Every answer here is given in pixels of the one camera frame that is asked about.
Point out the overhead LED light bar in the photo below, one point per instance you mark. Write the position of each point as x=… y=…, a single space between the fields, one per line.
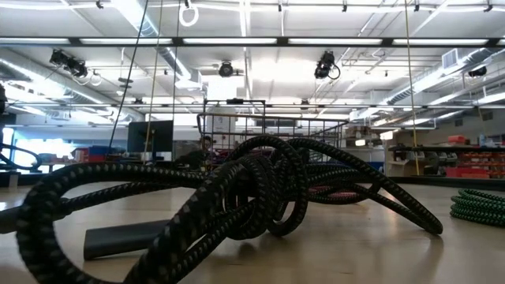
x=229 y=40

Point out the black ceiling camera cluster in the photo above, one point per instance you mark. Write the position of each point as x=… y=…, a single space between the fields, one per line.
x=71 y=65

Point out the red storage bin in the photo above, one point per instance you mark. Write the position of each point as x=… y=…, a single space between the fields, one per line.
x=465 y=172

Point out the round black ceiling camera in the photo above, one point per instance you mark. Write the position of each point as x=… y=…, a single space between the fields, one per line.
x=226 y=69

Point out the thin black crossbar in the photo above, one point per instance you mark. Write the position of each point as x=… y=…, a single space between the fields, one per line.
x=375 y=105

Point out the dark storage shelf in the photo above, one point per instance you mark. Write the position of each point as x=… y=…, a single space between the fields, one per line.
x=446 y=149

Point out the red crate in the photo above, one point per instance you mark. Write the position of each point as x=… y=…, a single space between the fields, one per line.
x=88 y=158

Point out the small black ceiling device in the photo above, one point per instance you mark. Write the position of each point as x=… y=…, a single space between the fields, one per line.
x=477 y=72

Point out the blue crate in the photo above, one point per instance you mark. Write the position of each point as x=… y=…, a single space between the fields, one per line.
x=102 y=150

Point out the red box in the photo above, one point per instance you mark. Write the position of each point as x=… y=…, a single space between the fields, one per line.
x=457 y=140

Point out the black background monitor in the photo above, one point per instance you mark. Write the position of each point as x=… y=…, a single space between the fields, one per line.
x=150 y=138

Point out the black aluminium table frame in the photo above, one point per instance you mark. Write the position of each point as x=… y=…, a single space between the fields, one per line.
x=453 y=183

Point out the person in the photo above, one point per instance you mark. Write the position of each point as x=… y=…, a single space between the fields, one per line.
x=205 y=141

